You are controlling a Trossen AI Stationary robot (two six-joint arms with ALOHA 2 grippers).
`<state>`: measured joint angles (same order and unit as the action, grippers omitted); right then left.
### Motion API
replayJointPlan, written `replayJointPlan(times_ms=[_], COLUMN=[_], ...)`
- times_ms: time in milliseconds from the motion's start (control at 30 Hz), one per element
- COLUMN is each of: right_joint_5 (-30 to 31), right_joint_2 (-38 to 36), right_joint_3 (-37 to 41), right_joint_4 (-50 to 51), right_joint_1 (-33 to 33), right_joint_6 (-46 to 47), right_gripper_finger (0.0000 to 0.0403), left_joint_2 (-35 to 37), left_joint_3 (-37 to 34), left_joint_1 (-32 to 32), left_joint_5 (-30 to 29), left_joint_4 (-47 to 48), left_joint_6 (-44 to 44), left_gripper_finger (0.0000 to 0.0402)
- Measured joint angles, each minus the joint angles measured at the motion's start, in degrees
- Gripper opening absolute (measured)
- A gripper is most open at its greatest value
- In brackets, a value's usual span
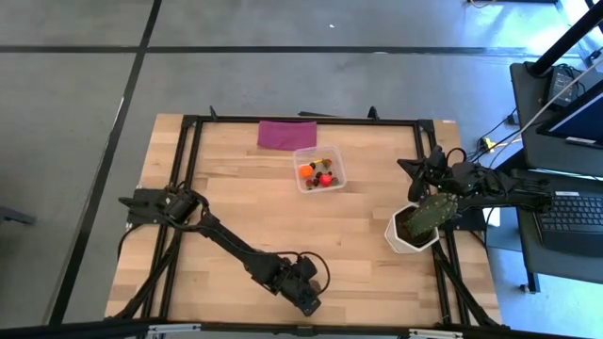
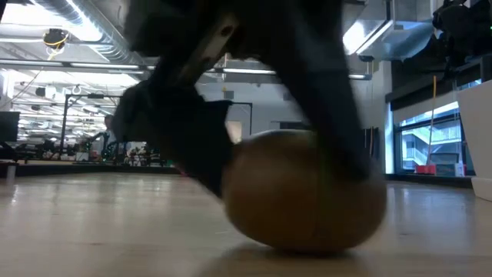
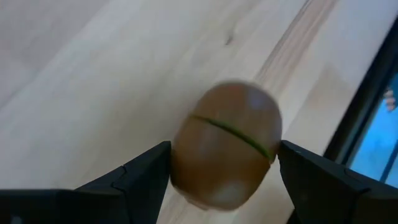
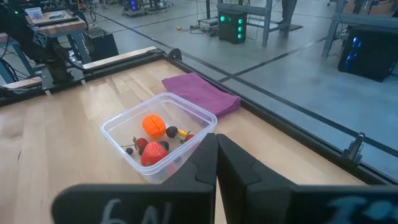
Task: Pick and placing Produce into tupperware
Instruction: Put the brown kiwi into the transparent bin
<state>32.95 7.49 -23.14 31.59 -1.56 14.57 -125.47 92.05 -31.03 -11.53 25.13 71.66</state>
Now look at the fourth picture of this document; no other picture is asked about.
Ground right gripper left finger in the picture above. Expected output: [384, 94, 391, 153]
[51, 133, 219, 224]

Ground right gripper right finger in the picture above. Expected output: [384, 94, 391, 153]
[216, 133, 398, 224]

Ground large red toy strawberry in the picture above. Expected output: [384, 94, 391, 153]
[140, 141, 169, 167]

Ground small red toy strawberry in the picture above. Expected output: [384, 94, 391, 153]
[132, 136, 149, 151]

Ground orange toy mandarin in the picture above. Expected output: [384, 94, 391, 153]
[142, 114, 167, 139]

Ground clear plastic tupperware container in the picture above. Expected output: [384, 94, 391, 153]
[99, 92, 218, 184]

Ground metal table clamp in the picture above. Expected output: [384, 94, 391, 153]
[341, 132, 366, 166]

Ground purple folded cloth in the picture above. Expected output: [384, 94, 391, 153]
[160, 72, 242, 119]

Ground wooden side plank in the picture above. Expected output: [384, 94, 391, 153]
[82, 45, 158, 71]

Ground black box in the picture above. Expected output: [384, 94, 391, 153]
[83, 26, 119, 62]

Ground black computer blue lights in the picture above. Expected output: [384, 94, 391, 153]
[337, 26, 398, 83]

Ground grey metal workbench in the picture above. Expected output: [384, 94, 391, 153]
[205, 0, 304, 47]
[322, 0, 398, 58]

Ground black computer green lights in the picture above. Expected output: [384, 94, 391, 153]
[217, 11, 248, 44]

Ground person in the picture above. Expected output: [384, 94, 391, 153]
[278, 0, 299, 32]

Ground wooden top workbench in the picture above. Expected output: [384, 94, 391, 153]
[0, 7, 91, 85]

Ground grey floor power box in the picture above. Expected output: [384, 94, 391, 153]
[198, 17, 220, 30]

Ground computer with purple lights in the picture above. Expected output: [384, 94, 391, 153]
[123, 0, 141, 12]

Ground small clear container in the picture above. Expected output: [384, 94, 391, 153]
[24, 6, 44, 21]

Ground black aluminium table frame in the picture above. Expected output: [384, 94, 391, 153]
[0, 48, 398, 186]

